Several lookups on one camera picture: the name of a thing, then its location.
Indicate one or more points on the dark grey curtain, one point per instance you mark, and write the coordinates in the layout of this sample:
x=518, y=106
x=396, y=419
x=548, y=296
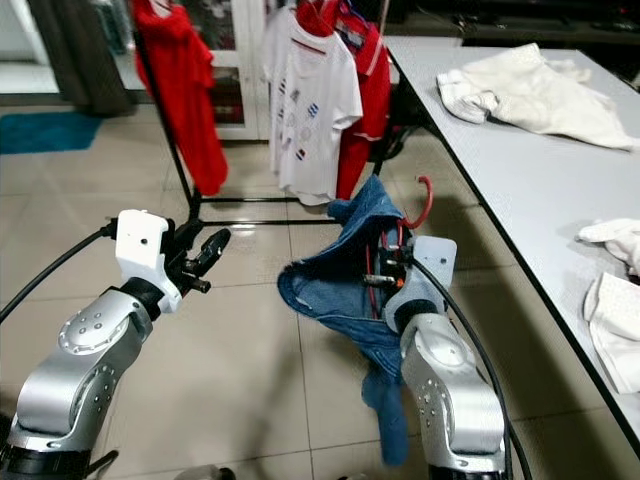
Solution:
x=80, y=60

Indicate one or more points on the black desk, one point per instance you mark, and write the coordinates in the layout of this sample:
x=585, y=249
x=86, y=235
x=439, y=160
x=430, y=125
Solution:
x=540, y=22

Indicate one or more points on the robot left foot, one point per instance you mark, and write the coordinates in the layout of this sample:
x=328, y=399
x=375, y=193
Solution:
x=205, y=472

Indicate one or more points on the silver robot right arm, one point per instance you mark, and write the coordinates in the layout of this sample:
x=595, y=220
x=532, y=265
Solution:
x=460, y=400

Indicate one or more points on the blue clothes hanger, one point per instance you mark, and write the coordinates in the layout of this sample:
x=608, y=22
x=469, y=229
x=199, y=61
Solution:
x=352, y=12

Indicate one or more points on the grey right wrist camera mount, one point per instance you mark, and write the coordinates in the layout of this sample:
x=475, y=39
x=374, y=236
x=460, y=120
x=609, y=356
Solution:
x=435, y=262

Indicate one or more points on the large white garment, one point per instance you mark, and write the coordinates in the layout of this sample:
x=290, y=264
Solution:
x=610, y=245

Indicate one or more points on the plain red shirt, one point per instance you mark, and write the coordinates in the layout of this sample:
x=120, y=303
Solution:
x=180, y=90

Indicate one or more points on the white stitched trousers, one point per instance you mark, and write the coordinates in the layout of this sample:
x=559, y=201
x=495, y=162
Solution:
x=615, y=330

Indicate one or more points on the red clothes hanger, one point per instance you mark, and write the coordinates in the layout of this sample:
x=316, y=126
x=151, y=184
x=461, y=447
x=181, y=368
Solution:
x=428, y=200

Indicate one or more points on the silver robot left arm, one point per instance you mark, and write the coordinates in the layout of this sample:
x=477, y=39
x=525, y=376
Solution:
x=80, y=380

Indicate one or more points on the black clothes rack steel rail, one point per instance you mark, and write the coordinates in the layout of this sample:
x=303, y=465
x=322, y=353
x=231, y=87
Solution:
x=260, y=222

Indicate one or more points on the red shirt with white stripes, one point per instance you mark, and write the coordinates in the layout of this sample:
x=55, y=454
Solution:
x=372, y=90

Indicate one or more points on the long white table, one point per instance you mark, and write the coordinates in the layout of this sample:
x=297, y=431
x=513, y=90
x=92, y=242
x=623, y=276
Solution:
x=510, y=180

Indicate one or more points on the white printed T-shirt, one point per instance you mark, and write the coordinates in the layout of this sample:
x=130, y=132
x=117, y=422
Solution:
x=310, y=110

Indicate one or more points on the blue floor mat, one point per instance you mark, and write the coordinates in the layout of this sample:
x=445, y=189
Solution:
x=50, y=132

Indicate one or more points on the cream white trousers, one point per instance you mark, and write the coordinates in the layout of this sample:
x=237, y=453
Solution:
x=540, y=95

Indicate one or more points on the white glass door cabinet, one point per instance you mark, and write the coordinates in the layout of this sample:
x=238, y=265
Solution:
x=242, y=80

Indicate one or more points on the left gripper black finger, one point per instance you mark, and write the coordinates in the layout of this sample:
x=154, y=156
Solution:
x=212, y=250
x=186, y=240

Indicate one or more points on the blue denim jeans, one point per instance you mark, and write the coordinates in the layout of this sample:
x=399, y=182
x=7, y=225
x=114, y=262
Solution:
x=335, y=290

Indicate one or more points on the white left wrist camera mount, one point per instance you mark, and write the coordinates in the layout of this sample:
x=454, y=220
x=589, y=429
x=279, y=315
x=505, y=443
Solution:
x=140, y=250

